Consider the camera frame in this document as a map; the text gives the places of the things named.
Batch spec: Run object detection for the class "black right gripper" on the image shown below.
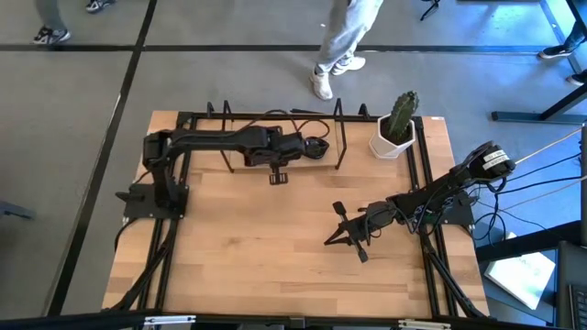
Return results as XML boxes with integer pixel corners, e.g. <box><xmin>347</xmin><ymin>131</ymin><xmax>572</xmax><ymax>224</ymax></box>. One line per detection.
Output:
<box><xmin>323</xmin><ymin>200</ymin><xmax>398</xmax><ymax>265</ymax></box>

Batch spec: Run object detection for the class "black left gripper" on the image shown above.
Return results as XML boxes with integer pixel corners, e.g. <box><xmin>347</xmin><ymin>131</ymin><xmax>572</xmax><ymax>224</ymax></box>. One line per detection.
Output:
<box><xmin>273</xmin><ymin>131</ymin><xmax>319</xmax><ymax>161</ymax></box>

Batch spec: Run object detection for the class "white plant pot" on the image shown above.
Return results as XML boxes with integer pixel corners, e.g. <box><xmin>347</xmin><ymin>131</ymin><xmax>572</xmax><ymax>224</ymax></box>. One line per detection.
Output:
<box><xmin>369</xmin><ymin>114</ymin><xmax>417</xmax><ymax>160</ymax></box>

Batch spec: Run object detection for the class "black metal wooden rack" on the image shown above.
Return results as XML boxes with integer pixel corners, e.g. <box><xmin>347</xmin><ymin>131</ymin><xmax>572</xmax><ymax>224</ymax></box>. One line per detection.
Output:
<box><xmin>205</xmin><ymin>99</ymin><xmax>236</xmax><ymax>174</ymax></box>

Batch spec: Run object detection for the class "tall green cactus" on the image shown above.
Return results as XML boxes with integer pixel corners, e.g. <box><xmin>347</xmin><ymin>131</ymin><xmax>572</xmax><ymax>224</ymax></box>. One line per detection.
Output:
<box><xmin>387</xmin><ymin>90</ymin><xmax>421</xmax><ymax>143</ymax></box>

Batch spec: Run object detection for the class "person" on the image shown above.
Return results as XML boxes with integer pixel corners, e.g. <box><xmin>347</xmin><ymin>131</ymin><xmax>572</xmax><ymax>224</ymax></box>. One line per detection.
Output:
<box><xmin>537</xmin><ymin>20</ymin><xmax>587</xmax><ymax>87</ymax></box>
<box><xmin>32</xmin><ymin>0</ymin><xmax>116</xmax><ymax>46</ymax></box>
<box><xmin>309</xmin><ymin>0</ymin><xmax>384</xmax><ymax>102</ymax></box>

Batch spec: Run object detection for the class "white flat panel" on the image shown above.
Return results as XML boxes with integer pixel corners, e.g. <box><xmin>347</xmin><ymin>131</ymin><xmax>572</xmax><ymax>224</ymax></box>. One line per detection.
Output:
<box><xmin>483</xmin><ymin>249</ymin><xmax>557</xmax><ymax>312</ymax></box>

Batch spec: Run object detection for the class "black chair leg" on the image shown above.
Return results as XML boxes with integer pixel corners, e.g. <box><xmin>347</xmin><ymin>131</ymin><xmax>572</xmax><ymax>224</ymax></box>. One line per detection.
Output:
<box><xmin>419</xmin><ymin>0</ymin><xmax>441</xmax><ymax>22</ymax></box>

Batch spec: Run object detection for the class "black floor beam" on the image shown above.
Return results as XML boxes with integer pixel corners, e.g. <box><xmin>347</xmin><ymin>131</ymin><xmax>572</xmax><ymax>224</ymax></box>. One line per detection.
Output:
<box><xmin>475</xmin><ymin>220</ymin><xmax>583</xmax><ymax>263</ymax></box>

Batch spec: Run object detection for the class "black standing desk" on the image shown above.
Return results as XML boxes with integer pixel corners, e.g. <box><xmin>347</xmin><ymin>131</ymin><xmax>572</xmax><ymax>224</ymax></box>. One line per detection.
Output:
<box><xmin>491</xmin><ymin>82</ymin><xmax>587</xmax><ymax>126</ymax></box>

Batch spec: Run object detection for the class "black desk with keyboard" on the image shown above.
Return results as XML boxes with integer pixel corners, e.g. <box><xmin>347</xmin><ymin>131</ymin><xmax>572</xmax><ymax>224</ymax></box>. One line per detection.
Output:
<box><xmin>555</xmin><ymin>240</ymin><xmax>587</xmax><ymax>330</ymax></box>

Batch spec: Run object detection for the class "computer keyboard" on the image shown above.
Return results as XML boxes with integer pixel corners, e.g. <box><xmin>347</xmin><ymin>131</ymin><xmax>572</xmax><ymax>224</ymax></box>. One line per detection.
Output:
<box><xmin>568</xmin><ymin>282</ymin><xmax>587</xmax><ymax>330</ymax></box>

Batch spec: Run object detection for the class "dark floor object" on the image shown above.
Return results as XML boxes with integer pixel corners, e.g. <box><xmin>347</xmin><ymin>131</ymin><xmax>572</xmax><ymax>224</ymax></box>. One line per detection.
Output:
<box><xmin>0</xmin><ymin>199</ymin><xmax>39</xmax><ymax>221</ymax></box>

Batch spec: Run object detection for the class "black diagonal frame strut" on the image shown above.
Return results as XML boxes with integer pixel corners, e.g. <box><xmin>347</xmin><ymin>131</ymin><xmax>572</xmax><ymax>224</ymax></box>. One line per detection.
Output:
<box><xmin>107</xmin><ymin>219</ymin><xmax>180</xmax><ymax>313</ymax></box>
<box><xmin>419</xmin><ymin>224</ymin><xmax>487</xmax><ymax>320</ymax></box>

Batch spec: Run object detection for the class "yellow cord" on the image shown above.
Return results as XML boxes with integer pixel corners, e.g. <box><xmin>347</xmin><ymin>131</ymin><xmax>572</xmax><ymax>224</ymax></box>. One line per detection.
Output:
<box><xmin>514</xmin><ymin>127</ymin><xmax>584</xmax><ymax>165</ymax></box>

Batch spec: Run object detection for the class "black floor cable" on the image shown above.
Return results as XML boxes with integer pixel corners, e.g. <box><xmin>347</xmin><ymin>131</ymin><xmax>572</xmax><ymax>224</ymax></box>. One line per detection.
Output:
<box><xmin>471</xmin><ymin>152</ymin><xmax>583</xmax><ymax>193</ymax></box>

